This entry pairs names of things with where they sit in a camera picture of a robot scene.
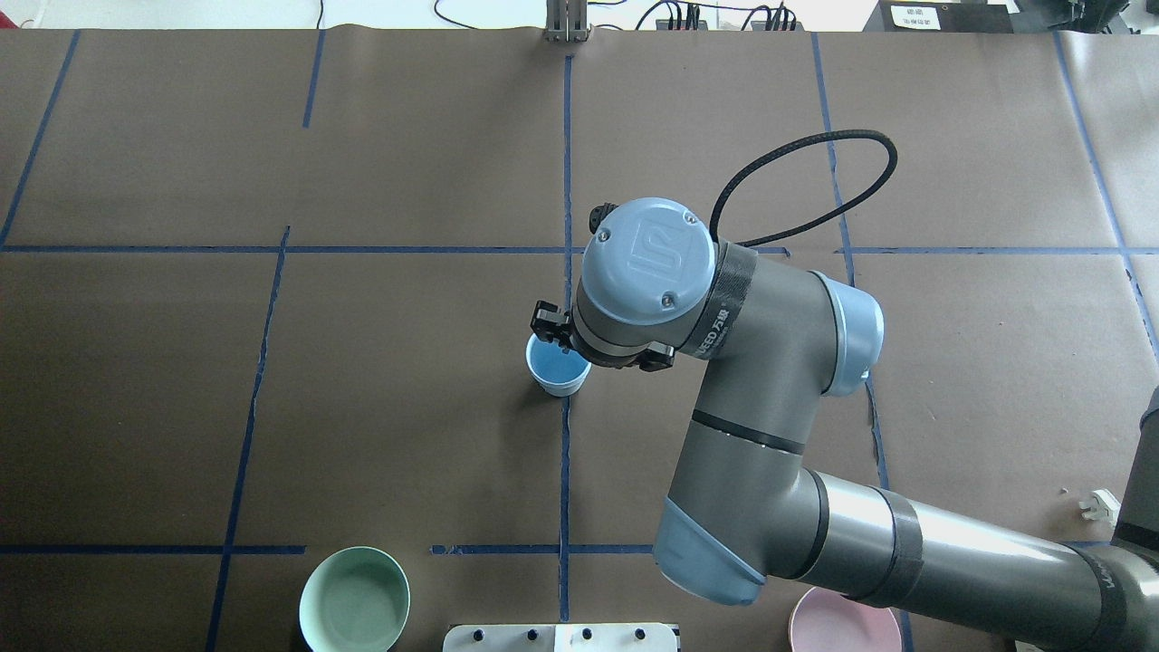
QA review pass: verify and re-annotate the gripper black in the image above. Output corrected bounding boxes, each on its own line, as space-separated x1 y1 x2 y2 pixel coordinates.
530 204 676 374

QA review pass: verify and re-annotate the light blue cup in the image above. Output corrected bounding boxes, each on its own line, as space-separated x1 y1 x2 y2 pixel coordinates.
524 334 592 398

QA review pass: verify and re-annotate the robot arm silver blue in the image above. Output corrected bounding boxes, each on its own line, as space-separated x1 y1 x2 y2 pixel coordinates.
531 197 1156 651

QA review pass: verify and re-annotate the orange black connector block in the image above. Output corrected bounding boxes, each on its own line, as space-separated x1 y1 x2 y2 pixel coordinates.
635 1 806 32

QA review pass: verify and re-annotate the pink bowl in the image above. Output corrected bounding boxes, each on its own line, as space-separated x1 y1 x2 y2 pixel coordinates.
787 589 904 651

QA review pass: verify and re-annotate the mint green bowl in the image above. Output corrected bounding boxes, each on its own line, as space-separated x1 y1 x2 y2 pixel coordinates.
298 545 411 651

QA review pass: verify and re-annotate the black power box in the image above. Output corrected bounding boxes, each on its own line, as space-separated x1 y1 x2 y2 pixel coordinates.
862 1 1014 34

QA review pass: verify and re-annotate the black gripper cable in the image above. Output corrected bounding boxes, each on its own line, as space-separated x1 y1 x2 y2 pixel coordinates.
709 129 899 247

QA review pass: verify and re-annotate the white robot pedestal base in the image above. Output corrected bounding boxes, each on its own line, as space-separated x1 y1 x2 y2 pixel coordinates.
442 622 681 651

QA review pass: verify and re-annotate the aluminium frame post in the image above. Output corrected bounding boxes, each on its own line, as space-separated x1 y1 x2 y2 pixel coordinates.
544 0 591 43

